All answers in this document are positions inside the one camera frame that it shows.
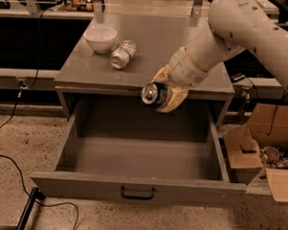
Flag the open grey top drawer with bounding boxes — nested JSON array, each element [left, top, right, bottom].
[[32, 97, 245, 208]]

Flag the crushed can in box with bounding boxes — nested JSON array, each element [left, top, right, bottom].
[[261, 147, 280, 163]]

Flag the black hanging cable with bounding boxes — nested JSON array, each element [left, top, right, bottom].
[[0, 6, 47, 142]]

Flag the small black device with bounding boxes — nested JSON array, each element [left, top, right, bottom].
[[230, 73, 245, 82]]

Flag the green and white soda can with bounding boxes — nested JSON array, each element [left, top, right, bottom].
[[109, 39, 137, 70]]

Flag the white ceramic bowl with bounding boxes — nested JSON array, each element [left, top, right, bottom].
[[83, 26, 117, 54]]

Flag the blue pepsi can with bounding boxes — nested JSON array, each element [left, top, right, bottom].
[[141, 81, 167, 107]]

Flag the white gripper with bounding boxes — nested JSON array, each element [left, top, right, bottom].
[[151, 47, 208, 113]]

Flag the grey metal cabinet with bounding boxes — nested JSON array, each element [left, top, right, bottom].
[[52, 10, 239, 128]]

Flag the black floor cable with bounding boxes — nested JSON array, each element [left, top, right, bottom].
[[0, 152, 83, 230]]

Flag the black metal stand leg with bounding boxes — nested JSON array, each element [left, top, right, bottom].
[[0, 186, 47, 230]]

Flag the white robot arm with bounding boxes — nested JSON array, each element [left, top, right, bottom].
[[142, 0, 288, 113]]

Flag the black drawer handle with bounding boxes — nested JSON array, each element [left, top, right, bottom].
[[121, 186, 156, 200]]

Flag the colourful items on shelf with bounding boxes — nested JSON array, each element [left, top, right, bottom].
[[64, 0, 94, 12]]

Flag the brown cardboard box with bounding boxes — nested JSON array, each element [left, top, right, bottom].
[[223, 103, 288, 203]]

